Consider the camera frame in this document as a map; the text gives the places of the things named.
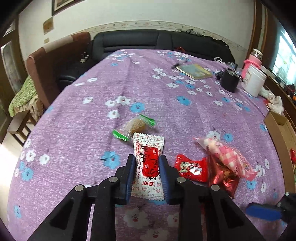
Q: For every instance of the red cartoon snack packet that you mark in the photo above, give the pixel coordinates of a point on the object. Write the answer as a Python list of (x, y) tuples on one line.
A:
[(190, 168)]

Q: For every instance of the wall plaque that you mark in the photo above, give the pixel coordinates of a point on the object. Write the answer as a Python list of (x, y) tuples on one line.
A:
[(48, 25)]

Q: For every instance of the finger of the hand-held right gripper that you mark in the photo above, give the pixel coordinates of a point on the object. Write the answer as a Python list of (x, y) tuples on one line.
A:
[(261, 211)]

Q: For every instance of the wooden door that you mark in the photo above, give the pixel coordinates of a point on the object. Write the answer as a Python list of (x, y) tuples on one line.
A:
[(11, 69)]

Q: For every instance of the white plastic jar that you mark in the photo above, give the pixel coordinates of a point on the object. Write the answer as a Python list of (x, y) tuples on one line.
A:
[(254, 81)]

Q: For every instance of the glass window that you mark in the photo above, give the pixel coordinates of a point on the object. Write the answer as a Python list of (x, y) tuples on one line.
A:
[(285, 55)]

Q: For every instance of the brown cardboard box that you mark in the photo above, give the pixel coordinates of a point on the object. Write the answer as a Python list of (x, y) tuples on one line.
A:
[(281, 132)]

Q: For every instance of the white crumpled cloth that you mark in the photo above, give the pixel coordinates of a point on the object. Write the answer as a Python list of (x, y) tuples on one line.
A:
[(275, 103)]

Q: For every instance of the green seat cushion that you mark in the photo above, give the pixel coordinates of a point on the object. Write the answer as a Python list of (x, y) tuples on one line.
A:
[(20, 95)]

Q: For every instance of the brown chair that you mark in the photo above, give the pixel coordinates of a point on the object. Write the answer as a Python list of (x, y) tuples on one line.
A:
[(57, 60)]

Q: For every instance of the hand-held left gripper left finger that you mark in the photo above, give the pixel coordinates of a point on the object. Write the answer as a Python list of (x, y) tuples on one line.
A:
[(130, 178)]

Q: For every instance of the white red snack packet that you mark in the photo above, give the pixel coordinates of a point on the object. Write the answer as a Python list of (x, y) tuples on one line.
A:
[(148, 150)]

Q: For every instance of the thin booklet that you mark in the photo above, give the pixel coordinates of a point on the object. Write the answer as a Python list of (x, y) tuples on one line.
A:
[(194, 71)]

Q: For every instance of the red foil snack packet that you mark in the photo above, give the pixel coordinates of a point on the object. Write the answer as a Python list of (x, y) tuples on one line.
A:
[(225, 182)]

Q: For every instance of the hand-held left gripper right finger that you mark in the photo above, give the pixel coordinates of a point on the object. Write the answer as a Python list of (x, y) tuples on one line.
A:
[(165, 180)]

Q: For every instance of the pink sleeved bottle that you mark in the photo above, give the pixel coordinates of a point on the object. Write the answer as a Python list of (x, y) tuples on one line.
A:
[(253, 61)]

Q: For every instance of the small wall socket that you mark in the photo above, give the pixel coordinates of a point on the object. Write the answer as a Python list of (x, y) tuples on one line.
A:
[(46, 40)]

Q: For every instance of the purple floral tablecloth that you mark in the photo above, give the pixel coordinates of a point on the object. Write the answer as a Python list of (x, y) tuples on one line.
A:
[(92, 129)]

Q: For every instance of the green-ended candy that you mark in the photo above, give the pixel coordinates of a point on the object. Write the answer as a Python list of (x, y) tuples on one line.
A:
[(136, 125)]

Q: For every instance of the black sofa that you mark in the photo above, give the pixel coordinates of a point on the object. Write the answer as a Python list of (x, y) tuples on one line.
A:
[(129, 40)]

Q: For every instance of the black round container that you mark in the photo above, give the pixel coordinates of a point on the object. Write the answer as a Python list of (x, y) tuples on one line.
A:
[(229, 81)]

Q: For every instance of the framed wall painting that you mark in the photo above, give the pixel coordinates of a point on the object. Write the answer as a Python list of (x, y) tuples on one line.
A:
[(67, 5)]

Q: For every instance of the pink checkered cartoon snack packet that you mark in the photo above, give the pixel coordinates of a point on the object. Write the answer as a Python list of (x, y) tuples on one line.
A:
[(226, 155)]

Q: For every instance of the wooden stool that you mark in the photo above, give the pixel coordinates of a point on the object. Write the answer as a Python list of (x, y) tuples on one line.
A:
[(19, 126)]

